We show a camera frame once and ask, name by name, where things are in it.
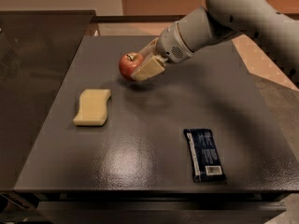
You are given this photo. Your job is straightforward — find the red apple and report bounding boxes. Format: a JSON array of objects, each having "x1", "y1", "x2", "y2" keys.
[{"x1": 119, "y1": 52, "x2": 144, "y2": 80}]

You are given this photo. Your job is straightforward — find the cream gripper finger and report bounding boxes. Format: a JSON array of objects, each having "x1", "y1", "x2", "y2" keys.
[
  {"x1": 131, "y1": 54, "x2": 165, "y2": 82},
  {"x1": 139, "y1": 38, "x2": 158, "y2": 56}
]

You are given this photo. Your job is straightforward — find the yellow sponge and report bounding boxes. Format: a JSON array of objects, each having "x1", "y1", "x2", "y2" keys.
[{"x1": 73, "y1": 89, "x2": 111, "y2": 126}]

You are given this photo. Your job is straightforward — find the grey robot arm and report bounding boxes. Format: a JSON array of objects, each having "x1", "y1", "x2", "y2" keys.
[{"x1": 129, "y1": 0, "x2": 299, "y2": 85}]

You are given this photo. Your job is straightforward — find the dark blue snack bar wrapper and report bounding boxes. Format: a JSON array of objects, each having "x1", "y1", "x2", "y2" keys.
[{"x1": 183, "y1": 129, "x2": 226, "y2": 182}]

